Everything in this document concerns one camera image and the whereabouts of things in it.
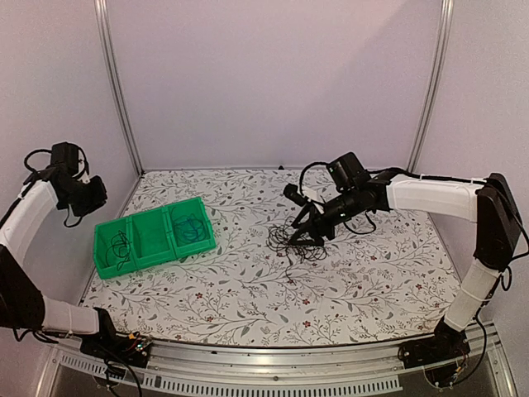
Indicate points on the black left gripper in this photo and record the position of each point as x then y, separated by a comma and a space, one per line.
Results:
100, 198

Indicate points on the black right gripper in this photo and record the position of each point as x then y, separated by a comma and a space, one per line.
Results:
316, 219

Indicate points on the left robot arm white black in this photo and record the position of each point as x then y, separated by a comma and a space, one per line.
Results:
64, 184

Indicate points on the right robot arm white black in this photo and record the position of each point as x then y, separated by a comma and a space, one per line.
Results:
486, 202

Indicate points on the green bin left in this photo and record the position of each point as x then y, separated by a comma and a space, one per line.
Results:
112, 249

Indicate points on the green bin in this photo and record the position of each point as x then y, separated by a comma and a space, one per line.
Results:
190, 228
150, 239
112, 249

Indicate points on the green bin middle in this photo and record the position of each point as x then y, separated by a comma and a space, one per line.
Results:
150, 239

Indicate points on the floral table mat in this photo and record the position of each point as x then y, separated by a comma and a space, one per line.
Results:
383, 277

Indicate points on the green bin right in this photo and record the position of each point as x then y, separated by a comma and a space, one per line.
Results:
190, 228

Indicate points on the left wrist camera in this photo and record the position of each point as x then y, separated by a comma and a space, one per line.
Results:
83, 174

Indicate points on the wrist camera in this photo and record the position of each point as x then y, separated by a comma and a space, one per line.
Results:
300, 196
83, 174

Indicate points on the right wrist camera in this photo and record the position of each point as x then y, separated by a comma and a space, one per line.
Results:
300, 196

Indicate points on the front aluminium rail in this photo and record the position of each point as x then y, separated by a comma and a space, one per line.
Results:
366, 369

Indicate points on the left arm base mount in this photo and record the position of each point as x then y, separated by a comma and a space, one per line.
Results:
107, 343

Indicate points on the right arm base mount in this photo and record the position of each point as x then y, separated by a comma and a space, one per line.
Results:
447, 348

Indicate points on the left aluminium corner post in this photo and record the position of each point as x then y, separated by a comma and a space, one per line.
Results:
110, 59

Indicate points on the aluminium corner post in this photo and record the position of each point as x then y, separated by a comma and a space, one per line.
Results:
439, 57
110, 59

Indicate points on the right aluminium corner post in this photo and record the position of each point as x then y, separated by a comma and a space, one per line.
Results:
439, 57

